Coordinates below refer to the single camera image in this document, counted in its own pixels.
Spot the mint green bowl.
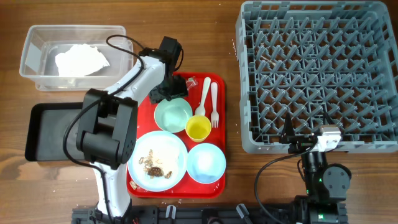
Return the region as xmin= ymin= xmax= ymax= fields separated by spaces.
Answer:
xmin=154 ymin=98 xmax=193 ymax=133

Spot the red candy wrapper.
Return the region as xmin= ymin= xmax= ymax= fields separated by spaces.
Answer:
xmin=186 ymin=76 xmax=198 ymax=91

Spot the white paper napkin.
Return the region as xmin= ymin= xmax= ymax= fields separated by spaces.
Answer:
xmin=55 ymin=44 xmax=110 ymax=77

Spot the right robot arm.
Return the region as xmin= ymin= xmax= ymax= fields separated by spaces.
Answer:
xmin=280 ymin=114 xmax=352 ymax=224

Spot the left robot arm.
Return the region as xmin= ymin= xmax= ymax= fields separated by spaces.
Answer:
xmin=62 ymin=37 xmax=188 ymax=223

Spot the grey dishwasher rack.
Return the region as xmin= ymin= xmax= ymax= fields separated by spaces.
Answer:
xmin=236 ymin=1 xmax=397 ymax=154

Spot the clear plastic waste bin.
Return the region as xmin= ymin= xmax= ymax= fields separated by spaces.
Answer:
xmin=19 ymin=25 xmax=134 ymax=91

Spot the white plastic spoon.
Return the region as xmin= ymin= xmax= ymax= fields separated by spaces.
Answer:
xmin=195 ymin=77 xmax=211 ymax=116

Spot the yellow plastic cup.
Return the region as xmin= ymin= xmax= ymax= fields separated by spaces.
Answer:
xmin=185 ymin=115 xmax=212 ymax=142

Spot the red plastic serving tray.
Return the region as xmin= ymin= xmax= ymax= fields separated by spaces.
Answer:
xmin=126 ymin=72 xmax=226 ymax=199

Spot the white plastic fork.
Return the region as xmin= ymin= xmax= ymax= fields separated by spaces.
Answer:
xmin=210 ymin=82 xmax=220 ymax=128

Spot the large light blue plate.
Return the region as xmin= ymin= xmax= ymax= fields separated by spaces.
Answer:
xmin=127 ymin=131 xmax=188 ymax=192

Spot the small light blue bowl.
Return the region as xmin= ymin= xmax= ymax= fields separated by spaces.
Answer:
xmin=187 ymin=143 xmax=226 ymax=184

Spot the food scrap on tray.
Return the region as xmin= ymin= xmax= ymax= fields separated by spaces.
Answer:
xmin=129 ymin=180 xmax=137 ymax=190

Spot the black rectangular tray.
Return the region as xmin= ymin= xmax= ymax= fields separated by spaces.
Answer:
xmin=25 ymin=102 xmax=83 ymax=162

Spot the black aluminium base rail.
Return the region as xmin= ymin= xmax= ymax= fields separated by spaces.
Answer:
xmin=71 ymin=203 xmax=349 ymax=224

